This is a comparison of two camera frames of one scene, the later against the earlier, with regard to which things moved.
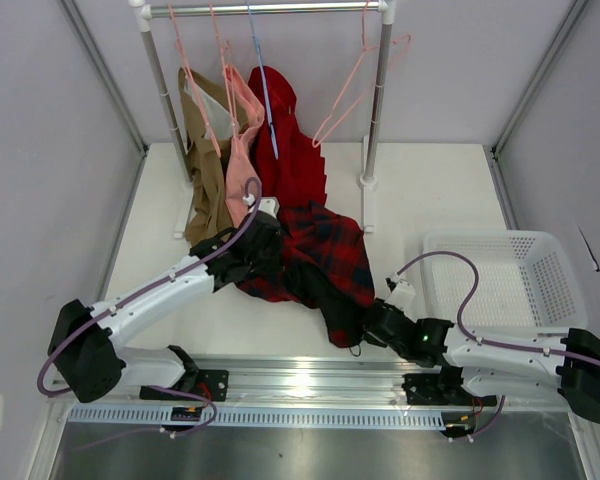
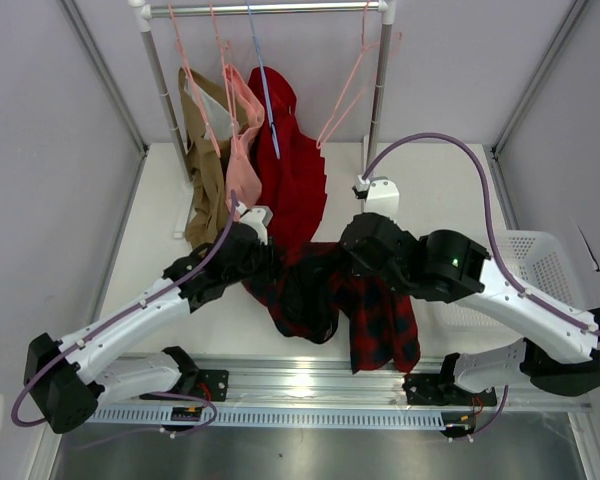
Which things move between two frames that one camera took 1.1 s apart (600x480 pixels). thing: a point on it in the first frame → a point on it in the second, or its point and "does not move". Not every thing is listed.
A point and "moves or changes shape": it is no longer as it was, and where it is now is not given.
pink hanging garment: x=244 y=172 does not move
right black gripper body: x=380 y=323 → x=362 y=242
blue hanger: x=265 y=86 does not move
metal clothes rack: x=144 y=12 does not move
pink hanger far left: x=185 y=65 does not move
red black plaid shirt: x=323 y=263 moves or changes shape
